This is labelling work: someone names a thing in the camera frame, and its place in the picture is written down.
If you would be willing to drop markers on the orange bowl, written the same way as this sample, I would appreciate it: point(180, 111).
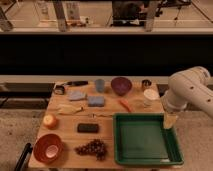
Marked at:
point(43, 143)

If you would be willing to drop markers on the yellow banana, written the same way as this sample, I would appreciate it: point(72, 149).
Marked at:
point(68, 109)

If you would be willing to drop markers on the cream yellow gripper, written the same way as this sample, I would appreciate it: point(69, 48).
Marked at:
point(169, 120)

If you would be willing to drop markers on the grey blue cloth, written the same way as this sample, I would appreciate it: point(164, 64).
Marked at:
point(76, 95)

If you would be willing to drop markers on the orange carrot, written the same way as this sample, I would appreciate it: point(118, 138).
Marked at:
point(125, 104)

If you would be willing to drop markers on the purple bowl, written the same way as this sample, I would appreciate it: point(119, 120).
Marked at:
point(121, 85)

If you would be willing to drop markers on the green plastic tray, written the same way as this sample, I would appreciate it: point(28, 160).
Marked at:
point(141, 140)

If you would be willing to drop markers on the blue plastic cup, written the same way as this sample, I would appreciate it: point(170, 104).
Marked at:
point(99, 85)

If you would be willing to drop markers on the metal fork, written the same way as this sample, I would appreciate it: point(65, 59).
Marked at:
point(99, 115)

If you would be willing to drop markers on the bunch of dark grapes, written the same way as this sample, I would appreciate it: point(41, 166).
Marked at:
point(95, 148)

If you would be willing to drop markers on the small metal cup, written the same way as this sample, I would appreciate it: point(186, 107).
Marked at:
point(146, 83)

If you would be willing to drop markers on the orange apple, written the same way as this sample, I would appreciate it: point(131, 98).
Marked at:
point(50, 121)

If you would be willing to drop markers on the blue sponge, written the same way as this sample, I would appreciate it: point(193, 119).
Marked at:
point(96, 101)

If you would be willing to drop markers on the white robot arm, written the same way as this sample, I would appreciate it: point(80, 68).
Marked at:
point(187, 87)

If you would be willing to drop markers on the white plastic cup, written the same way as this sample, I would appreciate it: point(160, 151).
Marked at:
point(150, 95)

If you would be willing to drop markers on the black rectangular block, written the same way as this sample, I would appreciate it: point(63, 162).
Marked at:
point(87, 128)

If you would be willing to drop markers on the small white cup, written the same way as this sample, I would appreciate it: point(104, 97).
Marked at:
point(51, 151)

